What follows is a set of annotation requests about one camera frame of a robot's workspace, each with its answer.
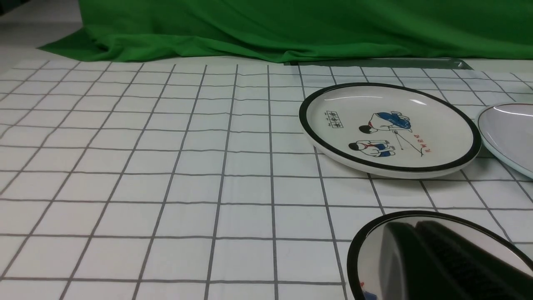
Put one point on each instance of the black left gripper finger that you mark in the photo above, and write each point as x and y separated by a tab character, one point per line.
429	261

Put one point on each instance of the black-rimmed cartoon bowl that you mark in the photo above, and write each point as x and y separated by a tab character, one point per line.
365	249

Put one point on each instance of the black-rimmed cartoon plate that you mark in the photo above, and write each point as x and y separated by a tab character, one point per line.
388	130

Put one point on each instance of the pale blue plate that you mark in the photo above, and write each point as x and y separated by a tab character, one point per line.
507	132

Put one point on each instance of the green backdrop cloth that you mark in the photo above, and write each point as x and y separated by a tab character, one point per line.
282	31

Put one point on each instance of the grey metal table bracket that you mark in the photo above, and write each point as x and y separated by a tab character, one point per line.
403	62

